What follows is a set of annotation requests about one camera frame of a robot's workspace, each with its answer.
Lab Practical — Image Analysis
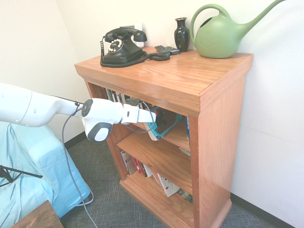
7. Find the grey white book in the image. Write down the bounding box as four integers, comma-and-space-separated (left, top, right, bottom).
120, 150, 138, 176

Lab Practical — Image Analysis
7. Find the dark photo magazine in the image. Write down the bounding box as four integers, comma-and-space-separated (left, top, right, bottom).
177, 188, 193, 205

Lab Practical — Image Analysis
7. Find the black tripod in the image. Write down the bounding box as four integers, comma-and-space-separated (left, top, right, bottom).
0, 165, 43, 184

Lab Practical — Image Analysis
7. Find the black rotary telephone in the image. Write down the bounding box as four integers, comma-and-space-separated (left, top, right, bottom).
99, 27, 171, 68

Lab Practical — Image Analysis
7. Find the teal Song of Achilles book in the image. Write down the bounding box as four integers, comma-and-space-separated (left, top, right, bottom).
146, 106, 183, 142

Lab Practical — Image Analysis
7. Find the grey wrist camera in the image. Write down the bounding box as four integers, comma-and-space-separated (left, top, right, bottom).
124, 97, 141, 107

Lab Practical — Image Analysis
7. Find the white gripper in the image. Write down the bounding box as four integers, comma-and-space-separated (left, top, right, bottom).
121, 104, 168, 125

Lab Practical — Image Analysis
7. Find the small black vase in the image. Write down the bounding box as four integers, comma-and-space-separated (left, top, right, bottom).
174, 17, 190, 53

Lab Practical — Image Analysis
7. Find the white book red print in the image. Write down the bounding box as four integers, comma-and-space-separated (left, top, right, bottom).
156, 172, 181, 198

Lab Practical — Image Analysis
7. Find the wooden bookshelf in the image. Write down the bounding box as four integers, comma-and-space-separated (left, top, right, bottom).
74, 46, 254, 228

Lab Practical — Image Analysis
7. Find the green plastic watering can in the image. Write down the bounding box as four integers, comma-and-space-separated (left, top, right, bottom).
190, 0, 288, 59

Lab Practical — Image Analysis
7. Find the white floor cable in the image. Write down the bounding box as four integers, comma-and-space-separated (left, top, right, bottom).
78, 187, 95, 206

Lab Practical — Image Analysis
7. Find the light blue cloth cover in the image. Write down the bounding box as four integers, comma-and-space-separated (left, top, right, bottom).
0, 121, 95, 228

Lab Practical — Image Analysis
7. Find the dark wooden table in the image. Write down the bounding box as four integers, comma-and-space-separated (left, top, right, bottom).
9, 199, 65, 228

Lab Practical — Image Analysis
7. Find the white paperback book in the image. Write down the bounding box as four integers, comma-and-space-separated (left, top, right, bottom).
143, 163, 153, 178

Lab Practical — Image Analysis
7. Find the black remote control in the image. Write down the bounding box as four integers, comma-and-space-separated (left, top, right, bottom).
154, 45, 181, 56

